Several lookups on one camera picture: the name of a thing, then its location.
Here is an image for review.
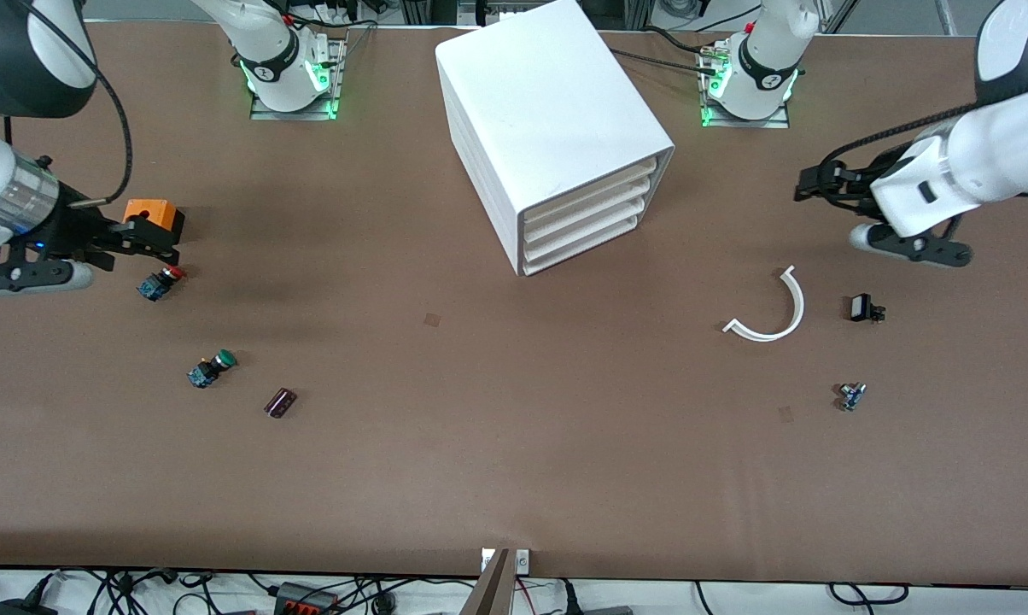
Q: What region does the orange button enclosure box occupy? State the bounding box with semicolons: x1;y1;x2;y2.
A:
123;199;185;244

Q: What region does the wooden post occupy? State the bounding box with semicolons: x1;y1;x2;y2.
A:
461;548;515;615

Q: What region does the black looped cable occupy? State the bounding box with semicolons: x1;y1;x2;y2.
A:
828;583;909;607

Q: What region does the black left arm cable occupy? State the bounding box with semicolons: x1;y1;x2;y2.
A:
821;101;984;172

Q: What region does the black braided cable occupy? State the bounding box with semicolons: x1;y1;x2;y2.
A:
610;47;724;79
642;26;713;56

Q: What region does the green push button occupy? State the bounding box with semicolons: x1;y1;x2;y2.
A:
188;348;238;390

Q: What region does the red push button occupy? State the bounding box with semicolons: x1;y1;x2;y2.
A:
137;263;186;302

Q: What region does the white drawer cabinet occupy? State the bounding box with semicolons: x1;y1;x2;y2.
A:
435;0;675;277

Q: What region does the black orange power strip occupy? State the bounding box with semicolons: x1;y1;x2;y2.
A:
275;583;341;615

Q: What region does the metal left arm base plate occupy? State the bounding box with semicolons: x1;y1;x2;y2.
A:
700;47;791;129

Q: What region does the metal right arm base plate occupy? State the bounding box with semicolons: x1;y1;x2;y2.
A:
249;38;346;121

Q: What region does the white plastic drawer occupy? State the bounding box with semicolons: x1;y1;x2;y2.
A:
523;156;658;230
524;175;653;246
524;195;648;261
524;214;640;276

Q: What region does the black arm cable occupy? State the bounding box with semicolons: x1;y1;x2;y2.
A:
15;0;133;208
821;101;984;172

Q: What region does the white curved plastic piece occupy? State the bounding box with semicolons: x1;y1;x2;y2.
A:
723;265;805;343

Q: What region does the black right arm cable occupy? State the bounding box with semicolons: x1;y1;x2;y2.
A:
15;0;133;208

